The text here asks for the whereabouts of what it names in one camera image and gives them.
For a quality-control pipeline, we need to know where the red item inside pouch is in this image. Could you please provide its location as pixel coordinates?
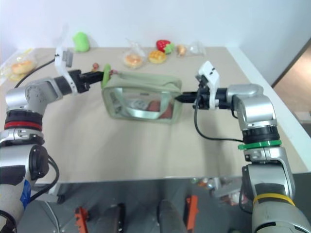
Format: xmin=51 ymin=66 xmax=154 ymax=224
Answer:
xmin=145 ymin=100 xmax=173 ymax=120

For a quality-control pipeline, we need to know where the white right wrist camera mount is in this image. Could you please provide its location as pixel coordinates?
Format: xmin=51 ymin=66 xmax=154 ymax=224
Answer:
xmin=195 ymin=61 xmax=221 ymax=109

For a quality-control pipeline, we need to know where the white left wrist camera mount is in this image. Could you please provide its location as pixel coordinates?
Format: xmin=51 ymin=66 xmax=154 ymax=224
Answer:
xmin=54 ymin=47 xmax=79 ymax=94

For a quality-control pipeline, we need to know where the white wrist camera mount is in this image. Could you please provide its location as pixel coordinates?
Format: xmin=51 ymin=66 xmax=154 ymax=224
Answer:
xmin=54 ymin=47 xmax=79 ymax=94
xmin=195 ymin=61 xmax=221 ymax=109

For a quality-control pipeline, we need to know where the bagged round bread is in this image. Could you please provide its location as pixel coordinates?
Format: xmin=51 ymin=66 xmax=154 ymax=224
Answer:
xmin=122 ymin=38 xmax=146 ymax=69

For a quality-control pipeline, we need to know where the yellow pineapple bun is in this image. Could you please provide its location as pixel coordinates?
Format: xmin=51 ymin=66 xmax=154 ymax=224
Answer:
xmin=148 ymin=49 xmax=168 ymax=65

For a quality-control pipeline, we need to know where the small bagged brown pastry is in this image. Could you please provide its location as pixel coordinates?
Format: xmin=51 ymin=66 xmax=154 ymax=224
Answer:
xmin=175 ymin=43 xmax=188 ymax=58

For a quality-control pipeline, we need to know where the empty clear plastic bag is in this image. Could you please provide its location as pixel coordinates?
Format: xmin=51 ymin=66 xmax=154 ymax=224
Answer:
xmin=188 ymin=40 xmax=207 ymax=57

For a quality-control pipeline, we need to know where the black left upper arm cable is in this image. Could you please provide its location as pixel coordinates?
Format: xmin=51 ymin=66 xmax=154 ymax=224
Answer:
xmin=28 ymin=153 xmax=60 ymax=202

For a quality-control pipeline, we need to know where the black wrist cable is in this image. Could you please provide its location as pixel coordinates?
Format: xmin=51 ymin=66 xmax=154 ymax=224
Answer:
xmin=14 ymin=57 xmax=58 ymax=88
xmin=193 ymin=96 xmax=244 ymax=143

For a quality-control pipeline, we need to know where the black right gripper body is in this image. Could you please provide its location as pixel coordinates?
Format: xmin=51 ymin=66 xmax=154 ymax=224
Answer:
xmin=192 ymin=75 xmax=211 ymax=110

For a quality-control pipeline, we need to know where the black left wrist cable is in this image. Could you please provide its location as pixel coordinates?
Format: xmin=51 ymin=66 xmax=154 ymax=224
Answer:
xmin=14 ymin=57 xmax=58 ymax=88

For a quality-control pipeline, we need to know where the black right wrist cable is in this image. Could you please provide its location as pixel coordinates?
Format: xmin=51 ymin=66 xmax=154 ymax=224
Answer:
xmin=193 ymin=96 xmax=244 ymax=143

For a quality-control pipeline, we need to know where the bagged bread with yellow print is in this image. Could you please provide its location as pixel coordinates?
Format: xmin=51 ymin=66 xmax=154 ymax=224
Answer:
xmin=0 ymin=48 xmax=39 ymax=83

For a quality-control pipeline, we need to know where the orange clamp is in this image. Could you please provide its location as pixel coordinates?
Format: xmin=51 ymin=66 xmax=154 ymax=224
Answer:
xmin=185 ymin=195 xmax=199 ymax=230
xmin=73 ymin=206 xmax=89 ymax=233

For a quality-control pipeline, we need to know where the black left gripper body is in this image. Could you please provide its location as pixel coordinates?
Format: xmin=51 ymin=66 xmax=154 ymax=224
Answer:
xmin=68 ymin=69 xmax=91 ymax=93

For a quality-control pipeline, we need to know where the green plush toy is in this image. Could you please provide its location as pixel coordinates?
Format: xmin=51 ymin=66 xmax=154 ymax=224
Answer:
xmin=72 ymin=31 xmax=91 ymax=53

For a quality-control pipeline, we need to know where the red strawberry toy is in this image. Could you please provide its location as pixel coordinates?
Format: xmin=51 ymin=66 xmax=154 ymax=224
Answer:
xmin=155 ymin=39 xmax=176 ymax=55

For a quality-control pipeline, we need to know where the green clear-window zip pouch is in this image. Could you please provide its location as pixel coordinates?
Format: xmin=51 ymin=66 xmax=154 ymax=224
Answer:
xmin=101 ymin=71 xmax=183 ymax=125

